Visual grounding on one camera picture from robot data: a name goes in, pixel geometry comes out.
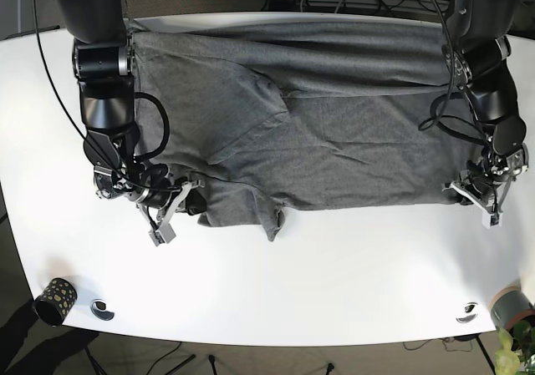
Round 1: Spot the green plant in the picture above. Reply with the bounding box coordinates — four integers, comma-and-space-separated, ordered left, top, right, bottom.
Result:
495, 320, 534, 375

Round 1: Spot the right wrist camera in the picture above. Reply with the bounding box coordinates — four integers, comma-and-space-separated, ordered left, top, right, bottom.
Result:
149, 224, 176, 246

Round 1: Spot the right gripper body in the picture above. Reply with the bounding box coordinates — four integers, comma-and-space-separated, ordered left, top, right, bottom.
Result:
137, 178, 205, 229

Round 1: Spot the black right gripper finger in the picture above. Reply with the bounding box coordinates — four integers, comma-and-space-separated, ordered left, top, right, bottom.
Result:
184, 193, 207, 215

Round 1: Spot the grey T-shirt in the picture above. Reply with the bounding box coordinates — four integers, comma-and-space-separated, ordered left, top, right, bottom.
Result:
133, 22, 479, 240

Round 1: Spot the black gold spotted cup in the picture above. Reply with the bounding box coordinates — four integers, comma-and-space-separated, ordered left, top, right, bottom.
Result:
33, 277, 78, 327

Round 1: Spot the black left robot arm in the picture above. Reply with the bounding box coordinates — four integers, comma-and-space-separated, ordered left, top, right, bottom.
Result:
443, 0, 528, 226

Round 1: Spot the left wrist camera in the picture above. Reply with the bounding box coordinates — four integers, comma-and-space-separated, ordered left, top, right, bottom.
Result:
481, 212, 502, 229

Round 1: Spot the silver table grommet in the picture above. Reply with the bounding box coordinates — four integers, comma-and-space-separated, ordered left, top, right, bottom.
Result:
455, 302, 479, 324
90, 299, 115, 322

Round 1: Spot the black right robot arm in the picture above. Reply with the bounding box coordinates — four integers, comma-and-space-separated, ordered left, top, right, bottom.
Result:
56, 0, 206, 215

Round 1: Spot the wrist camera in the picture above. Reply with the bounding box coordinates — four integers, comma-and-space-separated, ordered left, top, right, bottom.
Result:
481, 212, 502, 229
149, 224, 176, 246

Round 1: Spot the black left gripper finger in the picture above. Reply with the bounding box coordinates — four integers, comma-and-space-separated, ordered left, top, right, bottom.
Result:
458, 197, 473, 205

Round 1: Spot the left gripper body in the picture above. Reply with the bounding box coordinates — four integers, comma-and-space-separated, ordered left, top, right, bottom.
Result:
442, 160, 512, 214

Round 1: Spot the left silver table grommet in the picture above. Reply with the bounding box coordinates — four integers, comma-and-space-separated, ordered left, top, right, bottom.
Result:
90, 299, 115, 322

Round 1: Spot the grey plant pot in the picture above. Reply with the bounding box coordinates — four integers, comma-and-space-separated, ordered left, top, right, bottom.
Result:
489, 286, 534, 331

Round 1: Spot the right silver table grommet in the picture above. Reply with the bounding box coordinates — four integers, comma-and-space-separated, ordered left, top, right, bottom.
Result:
455, 302, 479, 324

